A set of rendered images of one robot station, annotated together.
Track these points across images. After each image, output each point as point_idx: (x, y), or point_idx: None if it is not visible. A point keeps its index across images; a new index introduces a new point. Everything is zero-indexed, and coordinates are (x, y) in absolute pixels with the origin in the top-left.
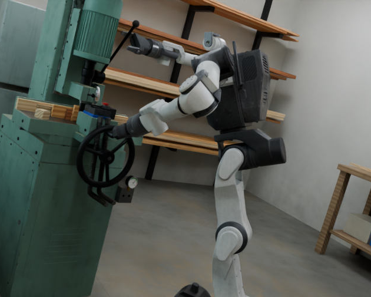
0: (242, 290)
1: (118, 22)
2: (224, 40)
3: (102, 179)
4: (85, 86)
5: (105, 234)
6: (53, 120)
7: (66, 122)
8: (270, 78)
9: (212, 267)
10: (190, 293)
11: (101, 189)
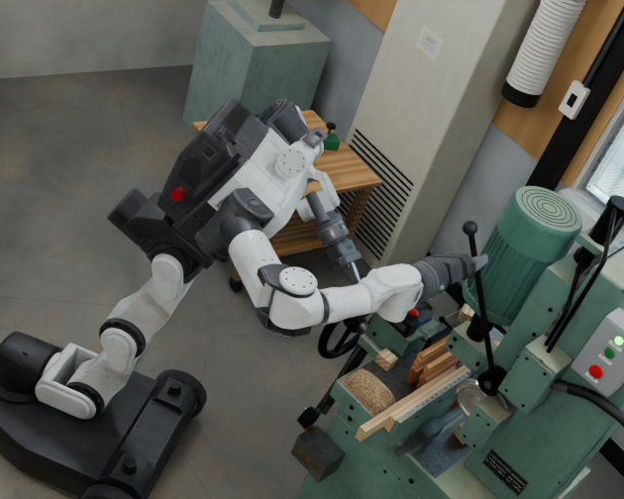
0: (86, 370)
1: (495, 234)
2: (290, 147)
3: (345, 363)
4: (466, 321)
5: (301, 485)
6: (452, 323)
7: (440, 331)
8: (178, 155)
9: (146, 351)
10: (136, 458)
11: (339, 373)
